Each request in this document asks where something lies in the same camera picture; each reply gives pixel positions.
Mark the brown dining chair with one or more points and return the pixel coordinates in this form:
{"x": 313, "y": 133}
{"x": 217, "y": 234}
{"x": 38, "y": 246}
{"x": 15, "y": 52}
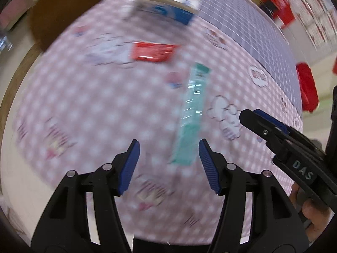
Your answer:
{"x": 52, "y": 13}

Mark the red snack packet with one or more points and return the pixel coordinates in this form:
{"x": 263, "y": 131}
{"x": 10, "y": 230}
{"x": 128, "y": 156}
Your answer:
{"x": 154, "y": 52}

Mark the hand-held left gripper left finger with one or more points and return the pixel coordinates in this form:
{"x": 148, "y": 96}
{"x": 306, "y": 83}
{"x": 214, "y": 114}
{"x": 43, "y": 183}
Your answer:
{"x": 129, "y": 168}

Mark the group of wall certificates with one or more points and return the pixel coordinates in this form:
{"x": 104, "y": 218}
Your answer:
{"x": 316, "y": 23}

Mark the red stool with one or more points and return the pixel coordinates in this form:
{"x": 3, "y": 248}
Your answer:
{"x": 306, "y": 84}

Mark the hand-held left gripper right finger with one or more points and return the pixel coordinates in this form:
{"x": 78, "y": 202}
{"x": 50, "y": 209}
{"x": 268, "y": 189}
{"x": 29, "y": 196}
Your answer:
{"x": 209, "y": 167}

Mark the long green packet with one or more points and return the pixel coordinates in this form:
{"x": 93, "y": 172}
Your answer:
{"x": 191, "y": 116}

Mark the blue and white box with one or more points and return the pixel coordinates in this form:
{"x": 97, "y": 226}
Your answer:
{"x": 160, "y": 8}

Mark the red paper bag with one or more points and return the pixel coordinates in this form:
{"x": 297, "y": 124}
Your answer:
{"x": 279, "y": 2}

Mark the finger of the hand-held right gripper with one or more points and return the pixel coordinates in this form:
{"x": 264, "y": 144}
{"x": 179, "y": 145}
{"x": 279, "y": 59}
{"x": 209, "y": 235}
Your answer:
{"x": 259, "y": 127}
{"x": 273, "y": 121}

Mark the person's right hand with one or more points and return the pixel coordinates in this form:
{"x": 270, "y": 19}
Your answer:
{"x": 316, "y": 218}

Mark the pink and purple checked tablecloth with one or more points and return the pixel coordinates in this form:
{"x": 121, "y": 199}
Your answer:
{"x": 105, "y": 105}

